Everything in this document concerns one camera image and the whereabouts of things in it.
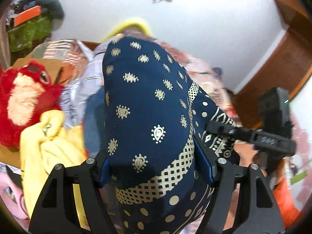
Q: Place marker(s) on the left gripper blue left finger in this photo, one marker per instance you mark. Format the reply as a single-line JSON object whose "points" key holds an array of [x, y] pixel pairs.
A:
{"points": [[104, 174]]}

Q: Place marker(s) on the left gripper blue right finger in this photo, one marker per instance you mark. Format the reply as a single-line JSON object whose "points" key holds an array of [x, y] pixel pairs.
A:
{"points": [[205, 161]]}

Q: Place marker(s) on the navy patterned hooded garment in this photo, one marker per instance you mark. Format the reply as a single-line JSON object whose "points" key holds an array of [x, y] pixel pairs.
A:
{"points": [[152, 111]]}

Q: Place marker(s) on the orange right sleeve forearm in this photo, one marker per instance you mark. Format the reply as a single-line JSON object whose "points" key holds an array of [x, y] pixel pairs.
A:
{"points": [[285, 203]]}

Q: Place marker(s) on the white sliding wardrobe door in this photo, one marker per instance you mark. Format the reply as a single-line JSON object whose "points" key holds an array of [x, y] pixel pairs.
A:
{"points": [[299, 165]]}

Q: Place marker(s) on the blue denim garment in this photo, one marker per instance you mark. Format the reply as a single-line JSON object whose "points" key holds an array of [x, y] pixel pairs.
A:
{"points": [[93, 123]]}

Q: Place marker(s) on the yellow garment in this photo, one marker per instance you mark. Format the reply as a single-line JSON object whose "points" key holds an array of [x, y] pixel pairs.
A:
{"points": [[44, 145]]}

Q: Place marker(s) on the brown wooden wardrobe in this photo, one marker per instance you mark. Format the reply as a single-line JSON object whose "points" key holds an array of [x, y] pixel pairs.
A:
{"points": [[289, 66]]}

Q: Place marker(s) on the printed newspaper pattern bedspread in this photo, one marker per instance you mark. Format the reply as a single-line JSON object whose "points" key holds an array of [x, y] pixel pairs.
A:
{"points": [[54, 212]]}

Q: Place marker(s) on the red plush toy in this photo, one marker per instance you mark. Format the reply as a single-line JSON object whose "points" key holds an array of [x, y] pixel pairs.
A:
{"points": [[26, 93]]}

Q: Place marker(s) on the yellow curved pillow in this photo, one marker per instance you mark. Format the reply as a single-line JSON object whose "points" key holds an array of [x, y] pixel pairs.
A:
{"points": [[129, 25]]}

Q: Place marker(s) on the dark teal cushion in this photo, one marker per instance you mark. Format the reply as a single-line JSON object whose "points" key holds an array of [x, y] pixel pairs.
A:
{"points": [[52, 7]]}

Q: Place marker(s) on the orange box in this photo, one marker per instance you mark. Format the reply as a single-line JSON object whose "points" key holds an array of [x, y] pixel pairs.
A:
{"points": [[27, 15]]}

